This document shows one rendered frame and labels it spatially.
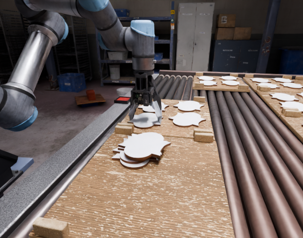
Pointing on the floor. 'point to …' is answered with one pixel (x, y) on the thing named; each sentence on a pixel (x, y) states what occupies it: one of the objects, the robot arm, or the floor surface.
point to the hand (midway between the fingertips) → (146, 120)
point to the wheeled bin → (294, 60)
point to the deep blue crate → (71, 82)
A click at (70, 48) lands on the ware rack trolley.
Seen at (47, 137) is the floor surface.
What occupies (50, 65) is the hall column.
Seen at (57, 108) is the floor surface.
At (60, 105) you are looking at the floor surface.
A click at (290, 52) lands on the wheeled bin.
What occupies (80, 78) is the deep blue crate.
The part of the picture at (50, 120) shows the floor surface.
